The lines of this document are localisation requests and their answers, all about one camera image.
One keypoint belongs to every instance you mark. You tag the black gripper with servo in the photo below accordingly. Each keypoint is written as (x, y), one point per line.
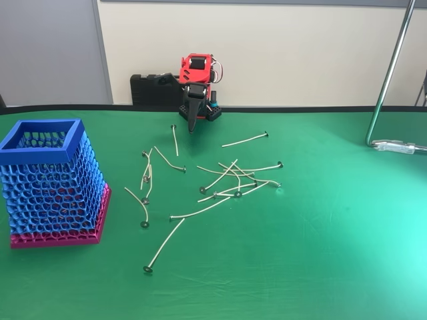
(195, 90)

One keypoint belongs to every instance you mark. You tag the white candle wick metal base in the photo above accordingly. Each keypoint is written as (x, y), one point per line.
(237, 194)
(144, 153)
(202, 190)
(145, 200)
(215, 193)
(145, 179)
(280, 164)
(255, 182)
(266, 134)
(217, 171)
(147, 269)
(171, 217)
(173, 126)
(278, 184)
(144, 224)
(183, 169)

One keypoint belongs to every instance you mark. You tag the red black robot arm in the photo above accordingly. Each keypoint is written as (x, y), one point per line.
(187, 75)

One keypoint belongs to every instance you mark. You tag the blue lattice basket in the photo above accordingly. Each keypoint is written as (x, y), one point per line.
(71, 141)

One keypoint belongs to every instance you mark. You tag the teal black clamp knob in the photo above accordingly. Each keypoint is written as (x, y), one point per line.
(213, 96)

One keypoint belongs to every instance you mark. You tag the black plastic tool case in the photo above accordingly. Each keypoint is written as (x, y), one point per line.
(146, 91)

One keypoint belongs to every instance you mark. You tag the grey partition panel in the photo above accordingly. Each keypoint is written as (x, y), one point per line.
(46, 50)

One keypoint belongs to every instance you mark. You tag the green table cloth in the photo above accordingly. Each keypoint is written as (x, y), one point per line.
(300, 250)

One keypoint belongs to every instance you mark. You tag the magenta lattice base tray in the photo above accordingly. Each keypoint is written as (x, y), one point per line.
(50, 241)

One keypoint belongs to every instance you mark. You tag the chrome metal tube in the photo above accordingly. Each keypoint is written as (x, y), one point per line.
(388, 73)

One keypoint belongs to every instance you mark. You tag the silver clamp fitting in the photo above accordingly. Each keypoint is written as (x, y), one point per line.
(395, 146)

